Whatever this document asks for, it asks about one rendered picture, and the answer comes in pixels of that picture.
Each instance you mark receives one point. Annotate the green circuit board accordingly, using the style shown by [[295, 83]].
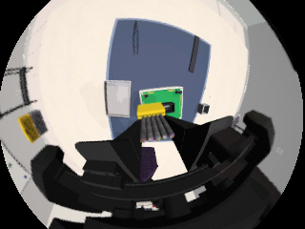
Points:
[[167, 95]]

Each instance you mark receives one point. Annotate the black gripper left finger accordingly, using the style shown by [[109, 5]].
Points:
[[125, 149]]

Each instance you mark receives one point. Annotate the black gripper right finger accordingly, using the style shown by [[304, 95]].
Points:
[[190, 139]]

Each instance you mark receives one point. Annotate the blue-grey flat mat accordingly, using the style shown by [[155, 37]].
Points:
[[162, 59]]

